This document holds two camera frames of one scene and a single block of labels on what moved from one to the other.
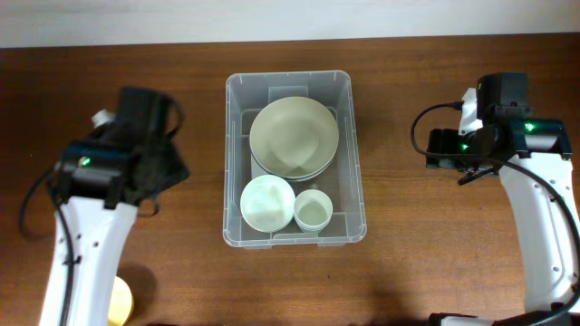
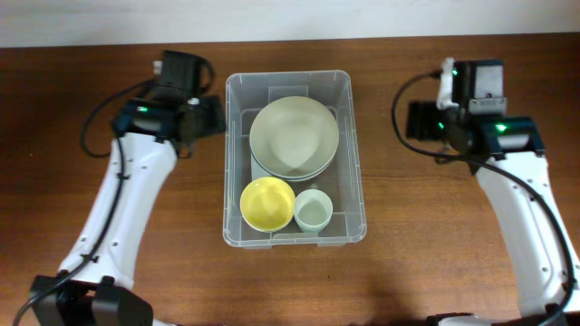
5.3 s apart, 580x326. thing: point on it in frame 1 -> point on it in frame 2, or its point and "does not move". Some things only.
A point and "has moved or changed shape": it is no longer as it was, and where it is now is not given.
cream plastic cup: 313,211 does not move
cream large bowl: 294,137 does not move
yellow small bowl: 120,303 has moved or changed shape
